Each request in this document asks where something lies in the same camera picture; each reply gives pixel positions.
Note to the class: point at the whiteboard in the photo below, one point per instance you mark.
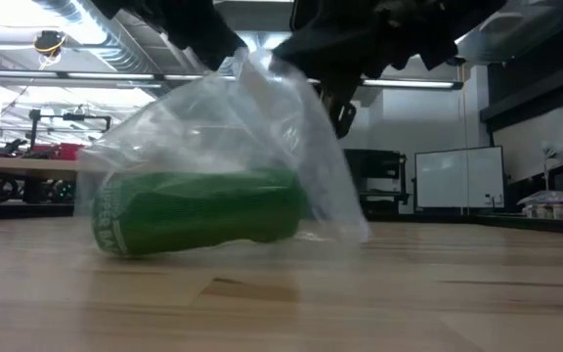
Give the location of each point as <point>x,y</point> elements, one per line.
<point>457,178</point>

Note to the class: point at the wooden workbench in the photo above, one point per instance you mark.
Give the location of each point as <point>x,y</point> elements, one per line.
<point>17,166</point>

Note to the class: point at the long ceiling light bar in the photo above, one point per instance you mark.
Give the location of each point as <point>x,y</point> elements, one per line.
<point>408,84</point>

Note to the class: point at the black yellow ceiling reel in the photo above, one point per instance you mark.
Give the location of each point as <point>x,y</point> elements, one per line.
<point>49,43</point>

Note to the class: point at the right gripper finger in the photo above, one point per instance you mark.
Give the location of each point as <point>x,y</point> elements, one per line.
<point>320,58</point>

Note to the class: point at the red plastic tray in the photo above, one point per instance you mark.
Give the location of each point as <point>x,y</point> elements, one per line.
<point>61,151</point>

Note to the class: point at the green bandage roll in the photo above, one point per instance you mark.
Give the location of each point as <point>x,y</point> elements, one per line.
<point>198,210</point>

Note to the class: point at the clear plastic zip bag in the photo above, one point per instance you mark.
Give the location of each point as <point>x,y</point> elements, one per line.
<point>213,122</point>

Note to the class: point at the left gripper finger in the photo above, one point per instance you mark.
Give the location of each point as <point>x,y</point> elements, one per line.
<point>203,34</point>

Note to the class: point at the black camera rig stand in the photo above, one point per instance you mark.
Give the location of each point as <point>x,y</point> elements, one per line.
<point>33,129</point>

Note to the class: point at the black ceiling camera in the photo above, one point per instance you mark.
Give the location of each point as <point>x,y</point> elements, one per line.
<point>457,61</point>

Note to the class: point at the clear bag of supplies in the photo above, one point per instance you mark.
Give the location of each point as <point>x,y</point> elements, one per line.
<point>548,200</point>

